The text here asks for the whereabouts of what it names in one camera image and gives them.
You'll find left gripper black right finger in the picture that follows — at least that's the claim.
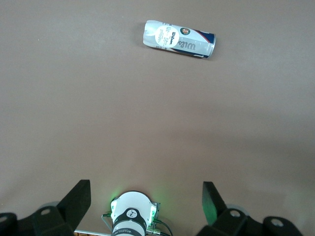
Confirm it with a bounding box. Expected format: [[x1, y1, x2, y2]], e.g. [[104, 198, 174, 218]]
[[196, 181, 304, 236]]

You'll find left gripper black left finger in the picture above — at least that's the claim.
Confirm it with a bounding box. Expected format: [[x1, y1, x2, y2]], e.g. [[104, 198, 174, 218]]
[[0, 179, 92, 236]]

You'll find silver Wilson tennis ball can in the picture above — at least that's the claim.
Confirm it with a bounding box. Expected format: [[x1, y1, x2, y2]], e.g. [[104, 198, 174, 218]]
[[142, 19, 217, 59]]

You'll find brown table mat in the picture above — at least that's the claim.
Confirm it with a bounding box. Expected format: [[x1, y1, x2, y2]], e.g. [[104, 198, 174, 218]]
[[0, 0, 315, 236]]

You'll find black arm base cable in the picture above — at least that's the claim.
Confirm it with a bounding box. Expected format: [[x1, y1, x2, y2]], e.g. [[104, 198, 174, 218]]
[[147, 217, 174, 236]]

